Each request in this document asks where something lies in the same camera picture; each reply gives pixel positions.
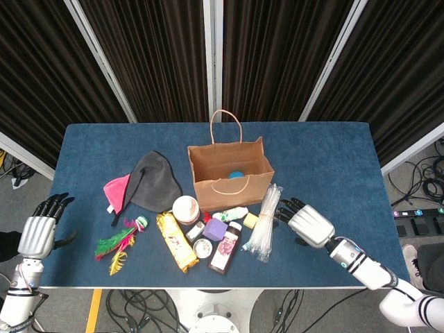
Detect clear jar of rubber bands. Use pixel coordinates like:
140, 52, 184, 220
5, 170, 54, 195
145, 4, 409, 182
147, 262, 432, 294
171, 195, 201, 226

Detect gold biscuit packet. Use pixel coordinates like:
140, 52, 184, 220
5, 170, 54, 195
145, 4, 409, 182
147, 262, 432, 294
155, 211, 200, 274

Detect small black box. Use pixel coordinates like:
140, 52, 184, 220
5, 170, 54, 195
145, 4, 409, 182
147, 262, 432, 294
185, 212, 213, 243

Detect grey fleece cloth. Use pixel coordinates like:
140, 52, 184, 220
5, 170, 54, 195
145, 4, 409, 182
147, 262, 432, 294
123, 150, 184, 213

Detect brown paper bag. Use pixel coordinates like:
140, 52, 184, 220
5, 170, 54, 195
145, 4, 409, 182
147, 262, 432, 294
187, 110, 275, 213

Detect person's white shoe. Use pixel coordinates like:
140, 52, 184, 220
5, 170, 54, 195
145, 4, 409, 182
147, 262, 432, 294
402, 244, 423, 278

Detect clear jar of silver pins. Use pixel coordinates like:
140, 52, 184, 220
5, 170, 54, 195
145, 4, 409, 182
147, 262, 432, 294
192, 237, 214, 259

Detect blue table mat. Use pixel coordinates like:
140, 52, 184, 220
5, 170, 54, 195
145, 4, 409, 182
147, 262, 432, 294
33, 121, 410, 289

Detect person's black trouser leg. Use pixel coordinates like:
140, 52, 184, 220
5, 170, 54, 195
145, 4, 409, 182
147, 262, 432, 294
416, 242, 444, 292
0, 230, 22, 263

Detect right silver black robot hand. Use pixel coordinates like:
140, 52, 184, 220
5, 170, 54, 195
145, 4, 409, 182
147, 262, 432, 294
273, 197, 336, 250

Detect bundle of clear straws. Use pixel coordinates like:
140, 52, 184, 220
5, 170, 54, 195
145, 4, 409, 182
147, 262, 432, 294
246, 182, 284, 264

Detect white bottle with green label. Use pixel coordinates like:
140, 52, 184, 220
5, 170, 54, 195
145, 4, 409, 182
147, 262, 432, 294
212, 206, 249, 223

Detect pink cloth with black trim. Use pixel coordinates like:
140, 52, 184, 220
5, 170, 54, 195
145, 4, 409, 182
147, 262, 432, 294
103, 173, 131, 228

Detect purple foam cube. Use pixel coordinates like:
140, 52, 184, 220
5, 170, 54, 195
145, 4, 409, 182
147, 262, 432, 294
202, 217, 229, 242

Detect black power strip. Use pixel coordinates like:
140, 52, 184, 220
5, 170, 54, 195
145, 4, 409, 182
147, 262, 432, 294
391, 207, 444, 219

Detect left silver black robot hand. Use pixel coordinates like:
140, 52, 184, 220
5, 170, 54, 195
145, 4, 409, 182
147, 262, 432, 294
17, 192, 79, 259

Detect black floor cable tangle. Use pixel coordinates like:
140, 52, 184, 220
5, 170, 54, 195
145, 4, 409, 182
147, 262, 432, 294
105, 289, 188, 333
387, 138, 444, 209

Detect white partition post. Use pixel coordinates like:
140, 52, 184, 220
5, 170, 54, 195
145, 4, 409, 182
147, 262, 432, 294
298, 0, 369, 122
380, 130, 444, 176
63, 0, 138, 124
203, 0, 225, 122
0, 130, 56, 181

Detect grape juice bottle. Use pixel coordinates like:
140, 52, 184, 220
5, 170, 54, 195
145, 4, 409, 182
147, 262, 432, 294
207, 221, 244, 277

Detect black pleated curtain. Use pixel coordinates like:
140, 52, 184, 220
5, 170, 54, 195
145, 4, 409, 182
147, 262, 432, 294
79, 0, 210, 123
307, 0, 444, 167
221, 0, 355, 122
0, 0, 130, 169

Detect colourful feather shuttlecock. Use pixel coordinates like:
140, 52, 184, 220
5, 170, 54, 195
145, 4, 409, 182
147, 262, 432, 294
94, 214, 151, 277

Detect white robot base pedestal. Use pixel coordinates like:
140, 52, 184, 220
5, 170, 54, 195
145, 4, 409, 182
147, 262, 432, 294
166, 287, 264, 333

